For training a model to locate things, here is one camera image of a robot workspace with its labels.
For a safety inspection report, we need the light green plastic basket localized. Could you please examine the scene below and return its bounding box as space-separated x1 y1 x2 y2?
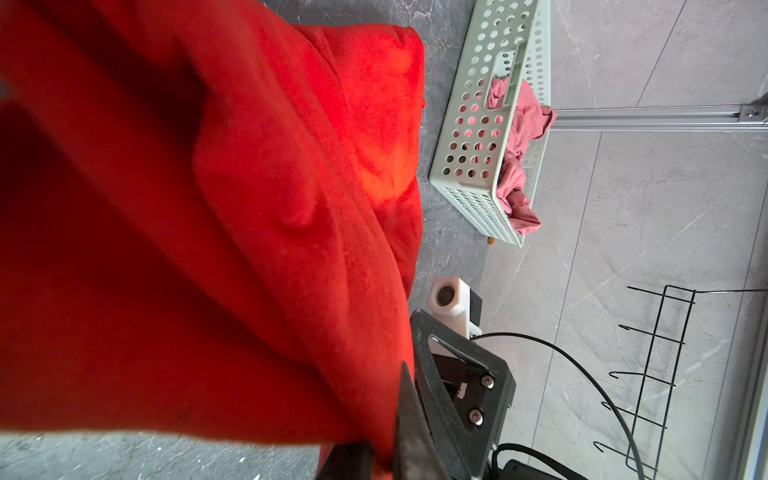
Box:
429 0 551 246

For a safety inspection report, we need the bright red t shirt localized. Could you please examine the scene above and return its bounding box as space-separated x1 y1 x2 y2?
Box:
1 1 425 467

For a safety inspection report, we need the black wire hook rack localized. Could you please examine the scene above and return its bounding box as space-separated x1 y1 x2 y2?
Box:
593 284 767 479

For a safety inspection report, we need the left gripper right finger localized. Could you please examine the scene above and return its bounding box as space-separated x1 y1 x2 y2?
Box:
392 362 449 480

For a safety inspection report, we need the pink t shirt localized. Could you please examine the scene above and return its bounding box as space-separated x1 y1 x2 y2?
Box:
495 81 557 236

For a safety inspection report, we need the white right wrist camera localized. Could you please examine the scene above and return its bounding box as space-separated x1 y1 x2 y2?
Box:
428 277 482 339

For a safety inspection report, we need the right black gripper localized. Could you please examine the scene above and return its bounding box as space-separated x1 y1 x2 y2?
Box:
410 309 516 479

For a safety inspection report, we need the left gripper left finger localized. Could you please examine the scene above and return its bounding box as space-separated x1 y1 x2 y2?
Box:
315 441 374 480

